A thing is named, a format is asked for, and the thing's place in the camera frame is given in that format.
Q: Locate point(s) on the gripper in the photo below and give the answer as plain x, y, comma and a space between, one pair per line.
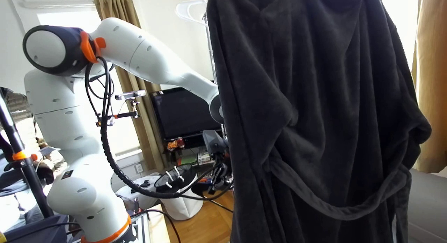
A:
213, 141

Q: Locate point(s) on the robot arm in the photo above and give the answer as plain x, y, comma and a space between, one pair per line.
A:
70, 131

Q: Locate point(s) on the white hanger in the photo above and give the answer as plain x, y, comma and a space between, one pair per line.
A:
187, 9

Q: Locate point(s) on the stack of books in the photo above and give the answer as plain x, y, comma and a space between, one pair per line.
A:
205, 157

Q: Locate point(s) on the white beanbag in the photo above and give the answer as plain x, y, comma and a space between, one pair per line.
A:
181, 208

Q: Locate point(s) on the orange toy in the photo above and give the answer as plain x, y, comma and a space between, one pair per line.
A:
175, 144

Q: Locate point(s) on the black television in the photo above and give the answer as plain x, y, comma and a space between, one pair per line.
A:
181, 112

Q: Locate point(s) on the window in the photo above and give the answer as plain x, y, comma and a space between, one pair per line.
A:
125, 138

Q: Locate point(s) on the black bathrobe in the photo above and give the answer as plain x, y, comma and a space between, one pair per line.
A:
314, 113

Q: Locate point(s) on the brown curtain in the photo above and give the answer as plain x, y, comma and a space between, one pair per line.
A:
139, 96
431, 79

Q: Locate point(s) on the person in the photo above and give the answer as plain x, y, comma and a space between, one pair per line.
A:
45, 166

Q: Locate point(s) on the grey sofa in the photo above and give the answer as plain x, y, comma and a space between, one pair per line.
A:
426, 208

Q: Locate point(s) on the wall socket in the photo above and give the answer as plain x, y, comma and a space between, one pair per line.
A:
139, 168

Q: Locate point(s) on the camera on mount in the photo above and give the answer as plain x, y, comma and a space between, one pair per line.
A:
131, 95

